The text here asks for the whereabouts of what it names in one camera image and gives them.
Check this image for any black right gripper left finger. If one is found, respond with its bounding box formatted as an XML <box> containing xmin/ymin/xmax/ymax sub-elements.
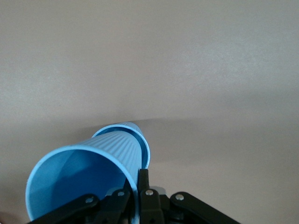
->
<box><xmin>27</xmin><ymin>188</ymin><xmax>131</xmax><ymax>224</ymax></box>

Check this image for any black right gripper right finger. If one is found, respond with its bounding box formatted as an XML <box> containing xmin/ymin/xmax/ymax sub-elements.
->
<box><xmin>137</xmin><ymin>168</ymin><xmax>242</xmax><ymax>224</ymax></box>

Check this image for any blue ribbed plastic cup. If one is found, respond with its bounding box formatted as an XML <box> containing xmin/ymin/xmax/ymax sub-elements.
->
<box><xmin>25</xmin><ymin>131</ymin><xmax>144</xmax><ymax>224</ymax></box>
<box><xmin>91</xmin><ymin>121</ymin><xmax>151</xmax><ymax>170</ymax></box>

